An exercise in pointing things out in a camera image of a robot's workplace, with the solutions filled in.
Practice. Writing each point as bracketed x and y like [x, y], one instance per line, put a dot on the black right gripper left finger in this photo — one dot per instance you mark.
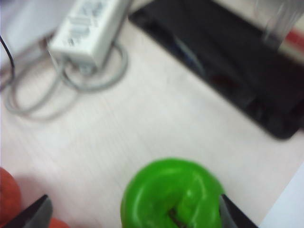
[31, 213]

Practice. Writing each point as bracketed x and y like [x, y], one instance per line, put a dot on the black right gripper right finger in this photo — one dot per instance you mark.
[235, 213]

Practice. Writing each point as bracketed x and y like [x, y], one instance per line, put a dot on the green toy apple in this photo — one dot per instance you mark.
[171, 194]

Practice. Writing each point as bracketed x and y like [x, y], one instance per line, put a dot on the white paper sheet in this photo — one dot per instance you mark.
[287, 202]

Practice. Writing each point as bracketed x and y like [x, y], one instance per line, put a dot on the white power adapter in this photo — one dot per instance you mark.
[88, 31]

